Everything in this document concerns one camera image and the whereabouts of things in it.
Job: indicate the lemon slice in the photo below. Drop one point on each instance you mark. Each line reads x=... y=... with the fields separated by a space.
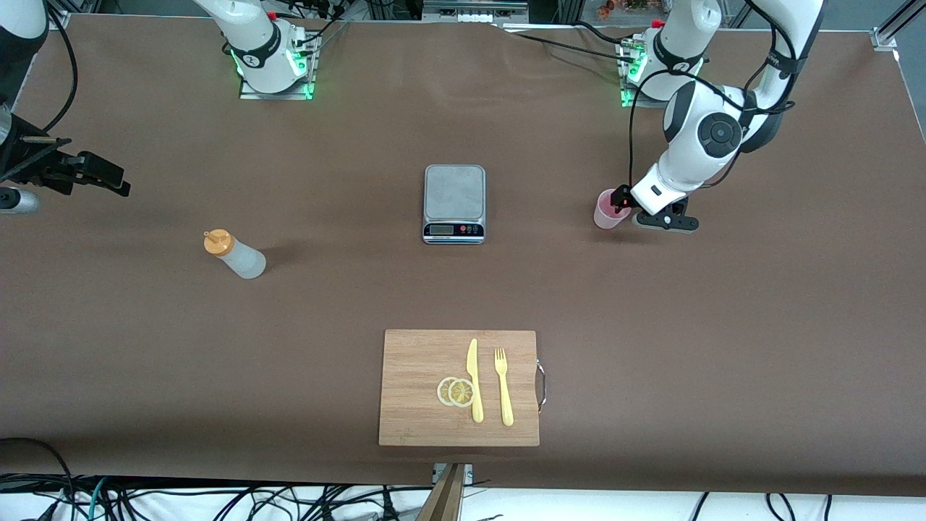
x=443 y=391
x=461 y=393

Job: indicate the translucent sauce bottle orange cap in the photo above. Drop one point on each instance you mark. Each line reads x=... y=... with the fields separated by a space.
x=242 y=260

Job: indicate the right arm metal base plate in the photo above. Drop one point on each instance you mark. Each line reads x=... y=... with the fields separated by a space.
x=249 y=95

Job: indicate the white power strip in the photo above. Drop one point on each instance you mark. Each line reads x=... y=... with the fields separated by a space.
x=474 y=16

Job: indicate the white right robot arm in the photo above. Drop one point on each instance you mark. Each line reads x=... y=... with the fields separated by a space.
x=253 y=43

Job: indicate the aluminium frame profile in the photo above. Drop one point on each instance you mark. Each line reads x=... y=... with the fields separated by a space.
x=886 y=35
x=58 y=20

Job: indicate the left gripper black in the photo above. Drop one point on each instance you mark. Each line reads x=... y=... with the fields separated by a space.
x=626 y=202

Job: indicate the yellow plastic fork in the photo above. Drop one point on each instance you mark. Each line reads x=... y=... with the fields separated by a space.
x=506 y=398

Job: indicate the pink plastic cup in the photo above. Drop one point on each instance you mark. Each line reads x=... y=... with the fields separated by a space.
x=606 y=217

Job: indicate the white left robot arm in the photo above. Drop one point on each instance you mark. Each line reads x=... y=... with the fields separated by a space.
x=694 y=145

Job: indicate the wooden beam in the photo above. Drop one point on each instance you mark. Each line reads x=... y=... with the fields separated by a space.
x=445 y=499

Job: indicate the yellow plastic knife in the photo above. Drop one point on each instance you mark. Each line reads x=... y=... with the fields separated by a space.
x=472 y=362

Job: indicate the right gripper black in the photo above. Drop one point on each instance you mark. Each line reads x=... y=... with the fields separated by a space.
x=45 y=171

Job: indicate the wooden cutting board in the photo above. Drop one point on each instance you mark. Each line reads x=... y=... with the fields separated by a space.
x=419 y=362

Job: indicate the silver digital kitchen scale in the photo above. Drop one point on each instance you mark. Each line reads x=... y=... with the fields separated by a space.
x=454 y=192

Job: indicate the brown table cover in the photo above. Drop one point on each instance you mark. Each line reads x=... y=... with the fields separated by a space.
x=651 y=325

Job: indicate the metal bracket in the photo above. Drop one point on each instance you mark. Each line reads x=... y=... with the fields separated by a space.
x=469 y=474

